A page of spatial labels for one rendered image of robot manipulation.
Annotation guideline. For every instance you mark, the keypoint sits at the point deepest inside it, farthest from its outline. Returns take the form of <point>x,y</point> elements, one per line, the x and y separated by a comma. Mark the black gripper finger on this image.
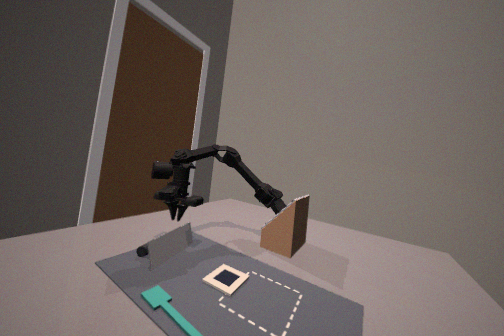
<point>172,208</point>
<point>181,210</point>

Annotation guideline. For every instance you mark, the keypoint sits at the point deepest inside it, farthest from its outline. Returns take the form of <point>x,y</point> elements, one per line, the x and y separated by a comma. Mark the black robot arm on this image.
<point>181,162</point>

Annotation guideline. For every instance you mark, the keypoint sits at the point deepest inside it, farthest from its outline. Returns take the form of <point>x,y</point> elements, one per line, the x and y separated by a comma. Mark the teal small trowel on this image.
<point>158,298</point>

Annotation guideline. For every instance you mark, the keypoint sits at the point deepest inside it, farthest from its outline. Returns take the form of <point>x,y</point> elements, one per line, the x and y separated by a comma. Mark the cream square tile with dark blue square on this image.
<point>226,279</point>

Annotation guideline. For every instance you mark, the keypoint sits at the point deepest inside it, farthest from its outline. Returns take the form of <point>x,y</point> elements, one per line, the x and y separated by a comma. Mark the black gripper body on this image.
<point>192,201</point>

